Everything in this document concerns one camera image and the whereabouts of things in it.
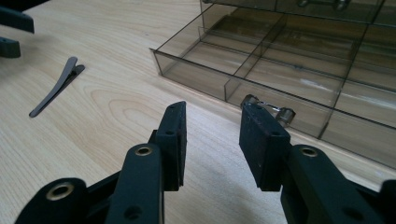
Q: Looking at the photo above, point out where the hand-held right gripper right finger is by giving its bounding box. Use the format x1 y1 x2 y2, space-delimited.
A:
238 102 292 192

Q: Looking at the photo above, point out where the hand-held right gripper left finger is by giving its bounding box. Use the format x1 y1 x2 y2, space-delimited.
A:
148 100 188 192

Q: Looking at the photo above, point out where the dark grey metal hair clip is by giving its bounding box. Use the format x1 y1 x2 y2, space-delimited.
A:
28 56 86 119

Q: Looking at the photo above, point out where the smoky transparent divided drawer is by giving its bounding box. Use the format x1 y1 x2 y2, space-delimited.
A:
149 3 396 171

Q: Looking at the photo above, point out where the smoky transparent drawer cabinet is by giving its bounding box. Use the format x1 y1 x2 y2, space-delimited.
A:
200 0 396 28

